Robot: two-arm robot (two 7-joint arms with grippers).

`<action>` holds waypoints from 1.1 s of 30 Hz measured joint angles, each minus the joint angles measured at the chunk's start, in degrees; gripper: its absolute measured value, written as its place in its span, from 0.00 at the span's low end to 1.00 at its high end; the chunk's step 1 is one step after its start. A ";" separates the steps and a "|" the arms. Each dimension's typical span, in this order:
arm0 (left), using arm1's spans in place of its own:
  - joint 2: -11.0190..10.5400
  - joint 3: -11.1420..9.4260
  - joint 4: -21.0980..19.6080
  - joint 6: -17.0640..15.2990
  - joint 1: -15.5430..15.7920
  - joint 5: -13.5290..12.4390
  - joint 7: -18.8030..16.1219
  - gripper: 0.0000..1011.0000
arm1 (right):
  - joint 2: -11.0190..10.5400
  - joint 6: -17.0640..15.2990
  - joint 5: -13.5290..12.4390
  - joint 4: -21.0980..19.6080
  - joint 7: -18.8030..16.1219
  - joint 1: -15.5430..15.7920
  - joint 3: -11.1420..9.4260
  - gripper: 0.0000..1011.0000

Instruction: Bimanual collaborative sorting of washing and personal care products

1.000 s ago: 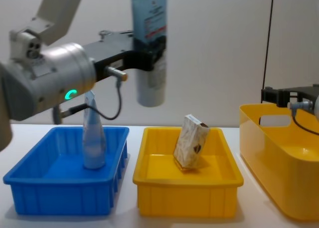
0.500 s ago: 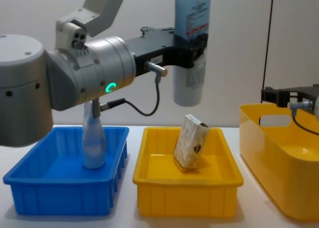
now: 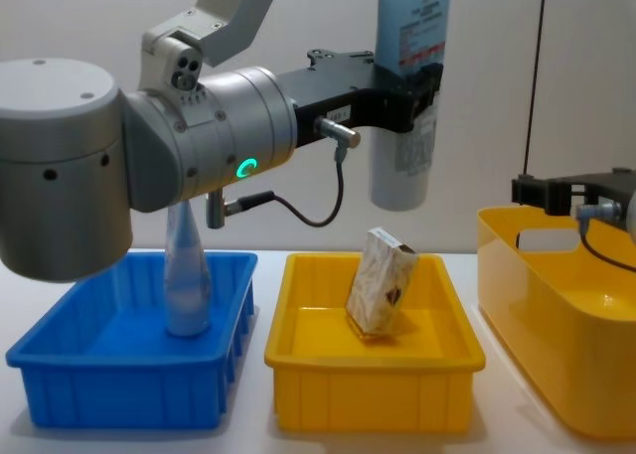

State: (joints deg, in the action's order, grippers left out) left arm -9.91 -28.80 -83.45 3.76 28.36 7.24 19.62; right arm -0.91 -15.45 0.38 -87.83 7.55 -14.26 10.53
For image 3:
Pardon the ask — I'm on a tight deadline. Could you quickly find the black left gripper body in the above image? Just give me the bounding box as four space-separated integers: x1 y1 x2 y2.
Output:
276 65 414 146

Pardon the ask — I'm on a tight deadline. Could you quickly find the white and blue pouch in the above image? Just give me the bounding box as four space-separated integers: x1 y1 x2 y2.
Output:
368 0 454 212

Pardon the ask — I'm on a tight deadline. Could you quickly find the yellow plastic basket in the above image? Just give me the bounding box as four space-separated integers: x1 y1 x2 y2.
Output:
476 205 636 443

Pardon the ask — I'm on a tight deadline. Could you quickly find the patterned snack box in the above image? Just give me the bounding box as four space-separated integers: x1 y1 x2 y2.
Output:
345 227 419 345

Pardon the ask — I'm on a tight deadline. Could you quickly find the clear plastic bottle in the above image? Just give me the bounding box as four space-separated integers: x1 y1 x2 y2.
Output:
163 200 214 337

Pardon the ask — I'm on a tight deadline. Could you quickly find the yellow plastic bin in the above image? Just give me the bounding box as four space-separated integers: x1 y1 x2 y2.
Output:
262 252 487 420

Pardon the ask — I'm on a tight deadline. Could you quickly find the blue plastic bin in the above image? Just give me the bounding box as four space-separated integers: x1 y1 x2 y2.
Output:
4 248 259 416

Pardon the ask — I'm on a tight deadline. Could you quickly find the dark left gripper cable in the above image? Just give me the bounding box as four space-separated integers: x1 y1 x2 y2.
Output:
205 115 363 230

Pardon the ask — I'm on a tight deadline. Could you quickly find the thin black hanging cord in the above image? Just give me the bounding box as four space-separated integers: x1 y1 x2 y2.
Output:
521 0 549 178

